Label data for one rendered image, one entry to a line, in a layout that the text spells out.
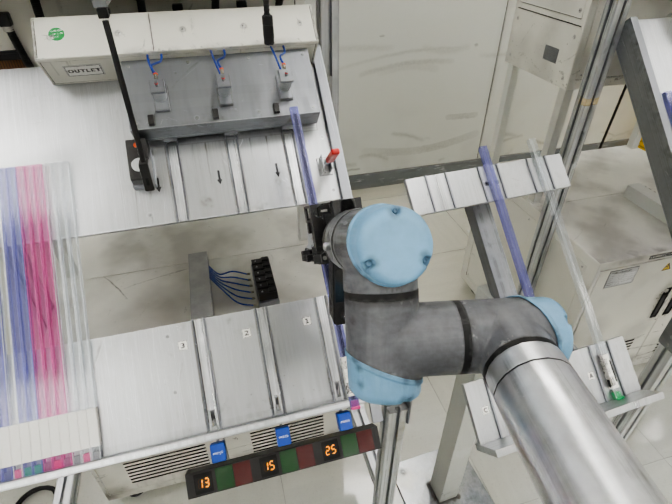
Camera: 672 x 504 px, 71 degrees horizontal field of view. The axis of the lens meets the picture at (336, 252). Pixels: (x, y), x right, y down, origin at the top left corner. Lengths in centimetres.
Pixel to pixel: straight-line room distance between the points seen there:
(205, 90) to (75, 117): 24
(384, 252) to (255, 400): 51
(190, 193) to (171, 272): 49
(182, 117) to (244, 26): 21
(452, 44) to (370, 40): 48
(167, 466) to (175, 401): 66
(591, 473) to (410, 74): 254
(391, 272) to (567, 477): 20
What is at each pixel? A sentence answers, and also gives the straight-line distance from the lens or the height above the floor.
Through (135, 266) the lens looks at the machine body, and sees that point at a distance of 142.
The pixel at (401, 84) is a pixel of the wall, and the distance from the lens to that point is 278.
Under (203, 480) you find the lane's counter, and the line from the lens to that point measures 90.
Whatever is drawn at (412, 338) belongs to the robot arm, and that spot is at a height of 111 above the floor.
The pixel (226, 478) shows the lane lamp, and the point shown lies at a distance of 90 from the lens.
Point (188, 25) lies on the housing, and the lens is 98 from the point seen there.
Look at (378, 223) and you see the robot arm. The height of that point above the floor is 121.
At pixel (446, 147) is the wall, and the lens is 307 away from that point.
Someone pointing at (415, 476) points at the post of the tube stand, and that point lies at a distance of 163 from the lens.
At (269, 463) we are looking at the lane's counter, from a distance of 89.
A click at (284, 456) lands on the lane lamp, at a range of 89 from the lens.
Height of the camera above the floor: 144
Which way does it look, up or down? 37 degrees down
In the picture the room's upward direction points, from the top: straight up
